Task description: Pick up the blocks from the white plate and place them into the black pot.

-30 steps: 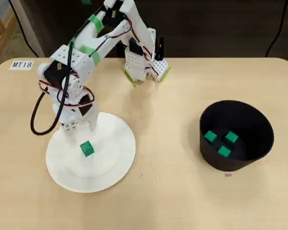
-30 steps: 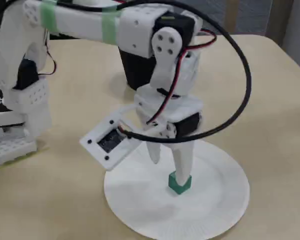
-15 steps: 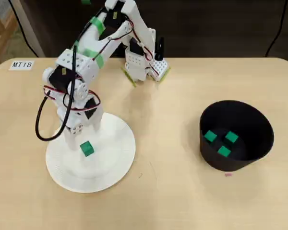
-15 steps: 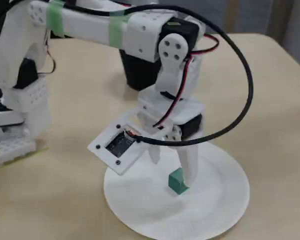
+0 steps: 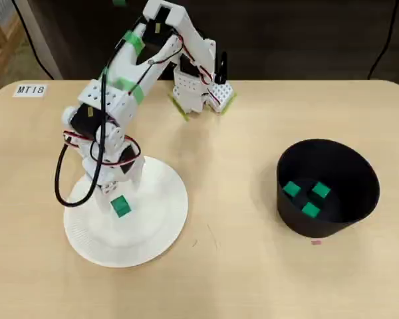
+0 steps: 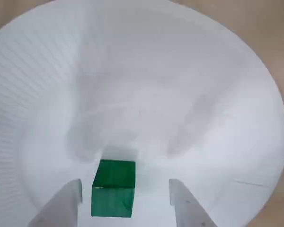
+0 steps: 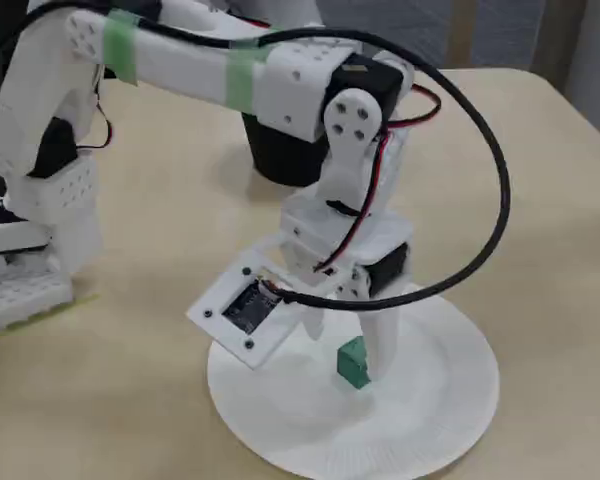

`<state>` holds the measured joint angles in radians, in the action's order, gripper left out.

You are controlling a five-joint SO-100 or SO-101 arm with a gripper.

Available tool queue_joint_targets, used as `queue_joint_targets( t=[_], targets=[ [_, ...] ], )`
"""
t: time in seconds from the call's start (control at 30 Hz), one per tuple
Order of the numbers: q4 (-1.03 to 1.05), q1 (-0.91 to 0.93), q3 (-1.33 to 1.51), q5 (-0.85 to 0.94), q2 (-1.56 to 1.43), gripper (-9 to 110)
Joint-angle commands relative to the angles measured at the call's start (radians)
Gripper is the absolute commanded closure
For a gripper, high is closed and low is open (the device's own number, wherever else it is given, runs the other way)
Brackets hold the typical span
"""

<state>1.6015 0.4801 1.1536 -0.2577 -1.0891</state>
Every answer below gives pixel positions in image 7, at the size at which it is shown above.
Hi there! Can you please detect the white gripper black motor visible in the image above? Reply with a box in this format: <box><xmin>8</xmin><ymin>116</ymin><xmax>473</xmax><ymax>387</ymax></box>
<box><xmin>279</xmin><ymin>187</ymin><xmax>415</xmax><ymax>379</ymax></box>

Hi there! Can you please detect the green cube block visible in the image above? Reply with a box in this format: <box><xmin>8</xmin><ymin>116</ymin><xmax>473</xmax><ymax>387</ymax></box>
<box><xmin>336</xmin><ymin>337</ymin><xmax>373</xmax><ymax>390</ymax></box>

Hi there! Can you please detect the white paper plate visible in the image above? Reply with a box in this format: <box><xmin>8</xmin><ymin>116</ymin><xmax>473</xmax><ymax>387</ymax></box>
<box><xmin>206</xmin><ymin>279</ymin><xmax>500</xmax><ymax>476</ymax></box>

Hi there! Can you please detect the black round pot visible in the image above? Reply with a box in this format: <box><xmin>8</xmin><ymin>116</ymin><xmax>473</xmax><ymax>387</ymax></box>
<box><xmin>241</xmin><ymin>110</ymin><xmax>331</xmax><ymax>189</ymax></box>

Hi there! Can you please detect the green tape strip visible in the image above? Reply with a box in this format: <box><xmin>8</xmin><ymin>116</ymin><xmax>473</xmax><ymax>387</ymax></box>
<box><xmin>102</xmin><ymin>10</ymin><xmax>142</xmax><ymax>85</ymax></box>
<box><xmin>223</xmin><ymin>42</ymin><xmax>282</xmax><ymax>114</ymax></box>

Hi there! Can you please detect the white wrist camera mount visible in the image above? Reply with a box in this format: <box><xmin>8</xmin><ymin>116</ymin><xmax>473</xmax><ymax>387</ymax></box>
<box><xmin>184</xmin><ymin>232</ymin><xmax>354</xmax><ymax>372</ymax></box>

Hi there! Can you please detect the red black servo wire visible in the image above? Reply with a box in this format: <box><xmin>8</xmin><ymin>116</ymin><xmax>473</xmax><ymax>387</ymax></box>
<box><xmin>314</xmin><ymin>82</ymin><xmax>442</xmax><ymax>274</ymax></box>

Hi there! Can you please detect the white perforated base plate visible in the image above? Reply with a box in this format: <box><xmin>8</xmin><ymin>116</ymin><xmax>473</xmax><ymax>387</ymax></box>
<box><xmin>0</xmin><ymin>267</ymin><xmax>102</xmax><ymax>345</ymax></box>

